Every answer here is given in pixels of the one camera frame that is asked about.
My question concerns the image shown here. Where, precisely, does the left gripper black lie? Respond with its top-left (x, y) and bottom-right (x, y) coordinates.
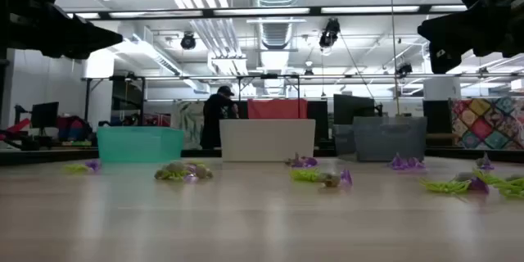
top-left (0, 2), bottom-right (124, 61)

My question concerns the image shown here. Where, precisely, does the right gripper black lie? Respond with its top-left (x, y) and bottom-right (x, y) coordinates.
top-left (417, 3), bottom-right (524, 75)

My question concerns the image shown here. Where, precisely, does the white column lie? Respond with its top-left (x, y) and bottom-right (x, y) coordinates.
top-left (422, 76), bottom-right (463, 102)

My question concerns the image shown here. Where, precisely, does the black hanging spotlight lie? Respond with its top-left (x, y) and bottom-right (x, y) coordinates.
top-left (318, 16), bottom-right (342, 49)
top-left (395, 61), bottom-right (414, 78)
top-left (179, 31), bottom-right (198, 52)

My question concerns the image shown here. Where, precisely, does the thin vertical pole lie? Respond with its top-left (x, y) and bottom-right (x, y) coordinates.
top-left (387, 0), bottom-right (400, 116)

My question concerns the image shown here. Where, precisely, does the black partition panel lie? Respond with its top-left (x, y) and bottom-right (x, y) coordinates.
top-left (422, 99), bottom-right (452, 135)

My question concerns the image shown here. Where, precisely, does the colourful patchwork quilt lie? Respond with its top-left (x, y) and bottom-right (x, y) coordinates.
top-left (449, 97), bottom-right (524, 151)

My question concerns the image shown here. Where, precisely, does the red and blue bag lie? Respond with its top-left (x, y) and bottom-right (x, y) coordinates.
top-left (56, 115), bottom-right (94, 143)

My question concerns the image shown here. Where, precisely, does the black computer monitor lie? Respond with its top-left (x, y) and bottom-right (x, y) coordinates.
top-left (29, 101), bottom-right (61, 130)
top-left (332, 93), bottom-right (377, 126)

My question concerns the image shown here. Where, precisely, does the grey translucent plastic bin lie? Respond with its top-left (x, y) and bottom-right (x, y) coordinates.
top-left (332, 115), bottom-right (428, 163)

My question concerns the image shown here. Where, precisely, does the green translucent plastic bin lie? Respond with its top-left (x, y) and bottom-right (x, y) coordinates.
top-left (96, 125), bottom-right (185, 164)

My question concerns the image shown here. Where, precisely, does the red machine part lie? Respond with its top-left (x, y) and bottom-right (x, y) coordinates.
top-left (0, 117), bottom-right (33, 141)

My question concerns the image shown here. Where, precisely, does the leaf print cloth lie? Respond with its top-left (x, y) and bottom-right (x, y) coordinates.
top-left (170, 100), bottom-right (206, 151)

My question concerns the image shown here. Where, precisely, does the black beam with light strips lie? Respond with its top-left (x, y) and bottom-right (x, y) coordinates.
top-left (63, 3), bottom-right (470, 21)

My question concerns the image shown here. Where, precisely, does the person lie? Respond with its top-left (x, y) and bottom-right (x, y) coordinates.
top-left (199, 85), bottom-right (240, 151)

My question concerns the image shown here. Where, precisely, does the red cloth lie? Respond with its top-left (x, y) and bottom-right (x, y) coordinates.
top-left (246, 98), bottom-right (309, 120)

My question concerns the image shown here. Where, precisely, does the white plastic bin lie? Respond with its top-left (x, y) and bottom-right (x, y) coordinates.
top-left (219, 118), bottom-right (317, 163)

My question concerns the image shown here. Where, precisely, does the black metal rack frame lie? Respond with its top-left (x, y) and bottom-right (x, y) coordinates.
top-left (83, 72), bottom-right (524, 132)

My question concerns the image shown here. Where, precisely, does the black aluminium table frame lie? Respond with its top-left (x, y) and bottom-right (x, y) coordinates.
top-left (0, 147), bottom-right (524, 167)

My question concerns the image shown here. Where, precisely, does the silver ventilation duct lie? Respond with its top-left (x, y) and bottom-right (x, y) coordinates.
top-left (248, 0), bottom-right (307, 51)

